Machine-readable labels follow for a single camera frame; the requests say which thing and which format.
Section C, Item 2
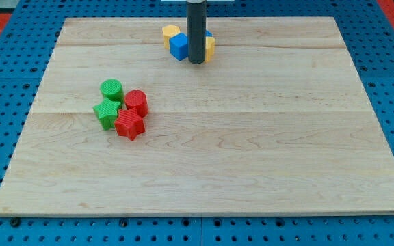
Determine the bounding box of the green star block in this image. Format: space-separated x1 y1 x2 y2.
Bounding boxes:
93 98 121 131

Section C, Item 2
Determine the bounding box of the yellow hexagon block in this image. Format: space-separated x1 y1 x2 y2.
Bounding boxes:
162 25 181 49

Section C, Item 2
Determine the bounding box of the red star block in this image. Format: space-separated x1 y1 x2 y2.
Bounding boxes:
114 108 145 141

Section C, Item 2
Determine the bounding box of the blue triangle block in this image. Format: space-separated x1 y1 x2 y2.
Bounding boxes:
206 30 213 37

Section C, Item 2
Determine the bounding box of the yellow heart block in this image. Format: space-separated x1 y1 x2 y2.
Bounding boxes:
205 36 215 63

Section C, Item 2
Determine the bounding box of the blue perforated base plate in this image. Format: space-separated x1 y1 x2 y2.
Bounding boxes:
0 0 394 245

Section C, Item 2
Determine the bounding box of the green cylinder block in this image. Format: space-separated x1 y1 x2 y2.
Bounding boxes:
99 79 124 103

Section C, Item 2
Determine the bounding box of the blue cube block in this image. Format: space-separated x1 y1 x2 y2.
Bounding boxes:
169 33 188 61

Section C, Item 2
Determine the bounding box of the wooden board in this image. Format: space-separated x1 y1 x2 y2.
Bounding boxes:
0 17 394 217

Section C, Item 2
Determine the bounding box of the red cylinder block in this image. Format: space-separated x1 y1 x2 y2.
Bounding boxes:
124 90 149 118

